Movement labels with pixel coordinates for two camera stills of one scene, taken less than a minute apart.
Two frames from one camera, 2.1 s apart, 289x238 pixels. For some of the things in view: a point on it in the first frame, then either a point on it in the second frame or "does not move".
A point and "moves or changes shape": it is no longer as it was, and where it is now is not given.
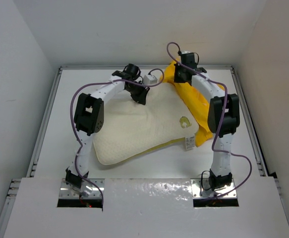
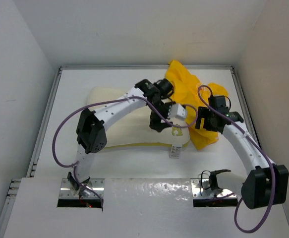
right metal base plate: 200,188 does not move
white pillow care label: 190,142 to 175,150
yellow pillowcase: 198,99 moves or changes shape
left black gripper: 141,98 to 155,122
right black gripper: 176,79 to 203,112
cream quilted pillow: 130,129 moves or changes shape
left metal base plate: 66,192 does not move
